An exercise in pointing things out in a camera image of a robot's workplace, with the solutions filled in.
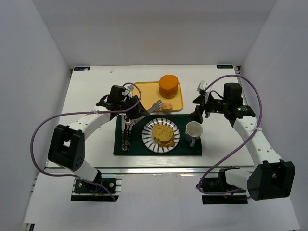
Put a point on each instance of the knife with patterned handle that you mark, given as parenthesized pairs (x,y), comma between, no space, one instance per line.
(123,128)

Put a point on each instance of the aluminium table edge rail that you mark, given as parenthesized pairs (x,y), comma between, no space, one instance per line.
(148,170)

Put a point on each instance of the yellow plastic tray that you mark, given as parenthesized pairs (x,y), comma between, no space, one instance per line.
(150,95)

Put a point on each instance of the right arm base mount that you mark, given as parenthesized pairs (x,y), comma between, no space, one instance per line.
(221,193)

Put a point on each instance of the bread slice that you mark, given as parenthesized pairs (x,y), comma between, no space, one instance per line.
(169,143)
(163,133)

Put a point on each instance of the white blue striped plate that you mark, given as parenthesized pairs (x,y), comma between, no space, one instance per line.
(151,143)

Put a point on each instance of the blue table label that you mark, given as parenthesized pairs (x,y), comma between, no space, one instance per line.
(224,66)
(87,68)

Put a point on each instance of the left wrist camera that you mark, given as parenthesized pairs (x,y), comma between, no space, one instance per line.
(128,87)

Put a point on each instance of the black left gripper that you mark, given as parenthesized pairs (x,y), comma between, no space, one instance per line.
(135,110)

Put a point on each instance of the right blue table label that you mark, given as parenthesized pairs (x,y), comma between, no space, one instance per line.
(224,66)

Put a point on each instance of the dark green placemat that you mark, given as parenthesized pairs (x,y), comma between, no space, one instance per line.
(137,147)

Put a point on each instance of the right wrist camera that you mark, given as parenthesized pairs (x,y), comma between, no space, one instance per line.
(202,86)

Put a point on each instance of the left blue table label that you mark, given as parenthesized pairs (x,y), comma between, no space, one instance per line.
(87,68)

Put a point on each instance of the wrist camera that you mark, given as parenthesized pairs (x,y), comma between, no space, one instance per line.
(202,86)
(128,87)

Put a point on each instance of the orange round bread loaf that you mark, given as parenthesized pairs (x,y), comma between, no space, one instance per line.
(168,86)

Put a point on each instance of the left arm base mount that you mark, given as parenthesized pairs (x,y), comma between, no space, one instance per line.
(85,192)

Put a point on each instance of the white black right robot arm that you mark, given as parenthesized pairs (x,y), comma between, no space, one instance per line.
(272,177)

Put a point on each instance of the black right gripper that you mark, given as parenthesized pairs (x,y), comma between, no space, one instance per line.
(203,106)

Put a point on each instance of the white blue ceramic mug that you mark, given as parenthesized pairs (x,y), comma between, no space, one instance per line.
(193,131)

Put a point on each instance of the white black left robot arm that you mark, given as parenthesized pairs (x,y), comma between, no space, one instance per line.
(67,147)

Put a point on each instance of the silver metal tongs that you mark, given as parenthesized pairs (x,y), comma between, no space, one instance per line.
(154,107)

